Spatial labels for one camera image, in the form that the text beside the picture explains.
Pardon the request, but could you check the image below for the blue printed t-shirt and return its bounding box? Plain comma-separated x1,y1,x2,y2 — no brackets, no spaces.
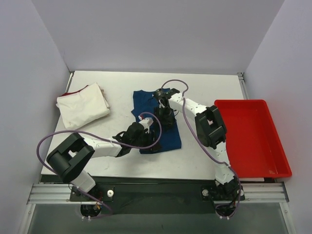
131,89,183,155

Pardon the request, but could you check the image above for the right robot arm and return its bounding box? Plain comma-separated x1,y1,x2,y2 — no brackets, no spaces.
153,89,242,199

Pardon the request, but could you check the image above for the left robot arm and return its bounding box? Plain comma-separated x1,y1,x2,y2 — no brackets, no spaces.
46,118,162,201

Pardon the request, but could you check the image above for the folded white t-shirt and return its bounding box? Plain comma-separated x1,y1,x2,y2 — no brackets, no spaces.
56,83,110,130

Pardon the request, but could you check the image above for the red plastic bin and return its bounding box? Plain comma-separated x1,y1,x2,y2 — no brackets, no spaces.
214,99,292,178

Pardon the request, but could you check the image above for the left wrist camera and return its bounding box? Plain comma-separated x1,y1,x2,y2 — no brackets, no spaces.
138,116,154,129

